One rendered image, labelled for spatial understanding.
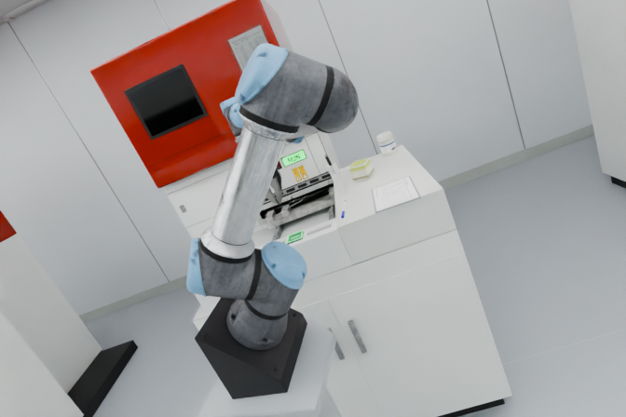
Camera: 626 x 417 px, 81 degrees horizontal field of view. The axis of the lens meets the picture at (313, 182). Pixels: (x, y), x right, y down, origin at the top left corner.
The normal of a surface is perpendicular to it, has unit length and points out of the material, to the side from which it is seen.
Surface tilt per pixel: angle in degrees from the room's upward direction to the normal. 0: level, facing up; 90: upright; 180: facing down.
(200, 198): 90
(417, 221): 90
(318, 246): 90
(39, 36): 90
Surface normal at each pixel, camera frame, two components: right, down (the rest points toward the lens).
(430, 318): -0.03, 0.31
